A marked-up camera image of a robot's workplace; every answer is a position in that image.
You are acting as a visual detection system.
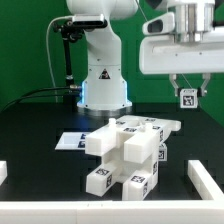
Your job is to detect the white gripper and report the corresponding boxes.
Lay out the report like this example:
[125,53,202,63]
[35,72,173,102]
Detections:
[139,31,224,97]

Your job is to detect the white small cube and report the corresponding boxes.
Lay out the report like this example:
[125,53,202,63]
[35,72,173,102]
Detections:
[180,89,198,109]
[158,143,167,161]

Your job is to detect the white chair back frame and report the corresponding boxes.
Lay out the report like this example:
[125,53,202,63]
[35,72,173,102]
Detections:
[84,114,183,164]

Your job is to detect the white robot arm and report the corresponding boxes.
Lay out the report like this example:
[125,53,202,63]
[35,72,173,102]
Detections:
[66,0,224,115]

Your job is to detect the white obstacle fence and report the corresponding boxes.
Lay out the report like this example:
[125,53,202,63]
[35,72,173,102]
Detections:
[0,160,224,224]

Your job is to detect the white block at left edge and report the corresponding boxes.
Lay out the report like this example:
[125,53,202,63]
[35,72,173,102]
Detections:
[0,161,7,185]

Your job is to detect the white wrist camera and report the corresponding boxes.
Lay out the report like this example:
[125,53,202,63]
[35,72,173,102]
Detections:
[142,12,175,35]

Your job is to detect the background camera on stand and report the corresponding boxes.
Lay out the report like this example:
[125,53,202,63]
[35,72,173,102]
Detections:
[72,14,107,28]

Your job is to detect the white camera cable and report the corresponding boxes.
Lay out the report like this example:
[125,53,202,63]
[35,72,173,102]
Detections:
[45,15,74,103]

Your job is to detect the white marker base plate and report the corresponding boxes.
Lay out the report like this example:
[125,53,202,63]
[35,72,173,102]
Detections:
[55,132,88,150]

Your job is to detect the black cables on table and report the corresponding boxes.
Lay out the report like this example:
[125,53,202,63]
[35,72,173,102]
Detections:
[0,85,83,113]

